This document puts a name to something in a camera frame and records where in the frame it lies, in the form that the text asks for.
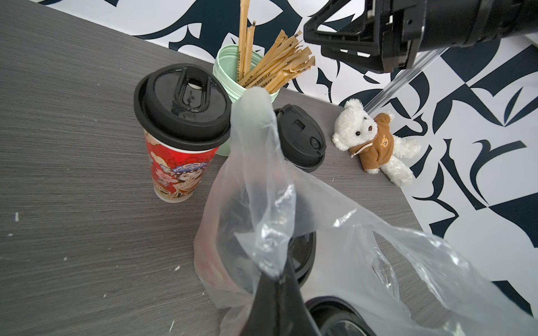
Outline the pale milk tea cup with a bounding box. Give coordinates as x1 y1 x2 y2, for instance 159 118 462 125
275 104 326 173

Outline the clear plastic carrier bag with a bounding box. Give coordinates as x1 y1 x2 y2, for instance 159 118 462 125
193 87 538 336

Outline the white teddy bear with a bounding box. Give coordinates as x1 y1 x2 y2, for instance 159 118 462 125
332 99 420 187

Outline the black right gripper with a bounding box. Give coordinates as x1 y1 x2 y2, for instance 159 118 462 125
303 1 537 74

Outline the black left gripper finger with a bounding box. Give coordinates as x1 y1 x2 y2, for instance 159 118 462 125
240 258 321 335

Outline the bundle of paper straws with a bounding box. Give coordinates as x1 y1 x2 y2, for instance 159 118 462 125
236 0 315 94

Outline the green straw holder cup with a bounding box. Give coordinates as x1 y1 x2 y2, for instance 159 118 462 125
213 45 277 157

